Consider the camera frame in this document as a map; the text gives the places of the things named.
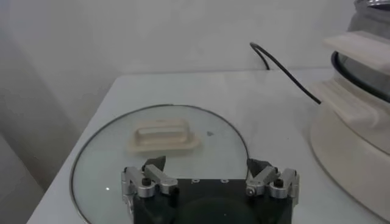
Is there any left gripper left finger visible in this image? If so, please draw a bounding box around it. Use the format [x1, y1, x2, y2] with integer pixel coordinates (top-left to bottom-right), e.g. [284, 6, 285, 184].
[121, 155, 179, 198]

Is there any white electric cooker base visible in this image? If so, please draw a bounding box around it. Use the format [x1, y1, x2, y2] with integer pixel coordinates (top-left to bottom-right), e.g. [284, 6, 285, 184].
[310, 77, 390, 223]

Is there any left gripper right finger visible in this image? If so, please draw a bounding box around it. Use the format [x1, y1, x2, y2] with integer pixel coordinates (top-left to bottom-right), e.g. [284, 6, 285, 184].
[245, 158, 301, 200]

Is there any round glass pot lid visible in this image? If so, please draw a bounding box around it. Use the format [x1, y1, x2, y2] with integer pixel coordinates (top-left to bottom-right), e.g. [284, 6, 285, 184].
[69, 103, 250, 224]

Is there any black cooker power cord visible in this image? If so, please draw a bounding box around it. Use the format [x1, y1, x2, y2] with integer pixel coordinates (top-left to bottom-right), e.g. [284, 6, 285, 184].
[249, 41, 322, 105]

